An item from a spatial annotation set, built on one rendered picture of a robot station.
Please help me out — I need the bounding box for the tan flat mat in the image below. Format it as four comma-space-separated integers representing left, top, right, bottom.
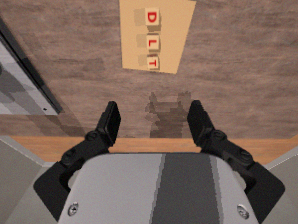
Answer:
119, 0, 196, 74

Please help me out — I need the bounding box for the beige block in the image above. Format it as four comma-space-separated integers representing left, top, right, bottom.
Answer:
145, 7, 159, 26
147, 54, 158, 69
146, 33, 159, 50

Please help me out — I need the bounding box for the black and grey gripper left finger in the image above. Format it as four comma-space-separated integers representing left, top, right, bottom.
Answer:
33, 101, 121, 223

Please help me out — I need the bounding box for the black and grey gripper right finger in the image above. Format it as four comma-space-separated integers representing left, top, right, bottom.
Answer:
187, 100, 285, 224

